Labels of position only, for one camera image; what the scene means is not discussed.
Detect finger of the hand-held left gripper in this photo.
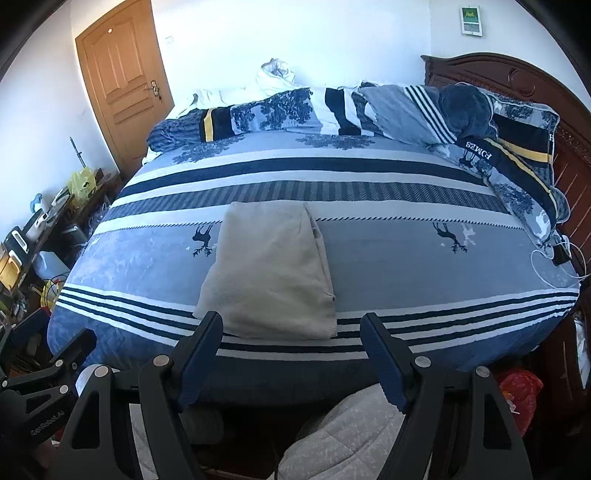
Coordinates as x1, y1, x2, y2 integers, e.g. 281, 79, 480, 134
7, 329, 98, 406

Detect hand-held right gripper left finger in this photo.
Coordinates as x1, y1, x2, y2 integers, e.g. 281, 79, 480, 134
58, 311, 225, 480

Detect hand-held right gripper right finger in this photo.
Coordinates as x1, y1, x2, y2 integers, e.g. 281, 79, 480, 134
360, 313, 532, 480

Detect cream knitted sweater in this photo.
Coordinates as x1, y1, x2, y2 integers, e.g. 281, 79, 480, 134
193, 200, 338, 340

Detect yellow and red bag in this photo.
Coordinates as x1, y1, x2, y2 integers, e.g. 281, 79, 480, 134
41, 277, 65, 310

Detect person's white quilted trousers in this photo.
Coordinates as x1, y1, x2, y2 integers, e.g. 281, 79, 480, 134
78, 364, 407, 480

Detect translucent plastic container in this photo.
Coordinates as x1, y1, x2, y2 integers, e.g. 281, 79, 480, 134
37, 251, 70, 282

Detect bed with striped blue sheet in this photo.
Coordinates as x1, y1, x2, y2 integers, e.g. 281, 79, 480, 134
46, 129, 583, 407

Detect yellow jug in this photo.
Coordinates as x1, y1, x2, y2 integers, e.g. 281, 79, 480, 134
0, 254, 24, 291

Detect dark wooden side table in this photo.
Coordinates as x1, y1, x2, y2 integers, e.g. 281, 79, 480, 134
0, 171, 123, 370

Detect white handheld appliance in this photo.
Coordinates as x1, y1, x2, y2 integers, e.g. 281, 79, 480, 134
28, 203, 63, 236

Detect red plastic bag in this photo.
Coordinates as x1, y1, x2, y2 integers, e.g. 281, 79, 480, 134
496, 367, 544, 437

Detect yellow plastic bag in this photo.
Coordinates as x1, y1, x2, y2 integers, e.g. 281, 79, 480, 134
68, 167, 98, 199

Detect wooden bedside cabinet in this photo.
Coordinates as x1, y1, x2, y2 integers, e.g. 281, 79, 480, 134
547, 314, 591, 444

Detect thin metal rod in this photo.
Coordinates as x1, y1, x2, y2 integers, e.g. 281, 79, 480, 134
69, 136, 88, 169

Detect patterned pillow with yellow stripe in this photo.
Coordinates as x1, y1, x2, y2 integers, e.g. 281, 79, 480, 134
455, 88, 566, 245

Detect grey striped pillow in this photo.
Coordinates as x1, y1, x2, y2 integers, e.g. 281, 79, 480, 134
358, 83, 462, 146

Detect wooden door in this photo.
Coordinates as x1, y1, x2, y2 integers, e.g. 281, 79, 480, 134
75, 0, 175, 181

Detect dark blue fleece cloth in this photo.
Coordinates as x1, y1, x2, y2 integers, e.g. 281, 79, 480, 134
436, 84, 497, 139

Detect dark wooden headboard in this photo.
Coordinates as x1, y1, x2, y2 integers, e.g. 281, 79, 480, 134
421, 53, 591, 278

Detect white charging cable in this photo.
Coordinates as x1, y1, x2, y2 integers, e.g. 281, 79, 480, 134
531, 235, 591, 282

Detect white wall control panel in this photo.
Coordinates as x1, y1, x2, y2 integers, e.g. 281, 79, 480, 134
460, 6, 484, 36

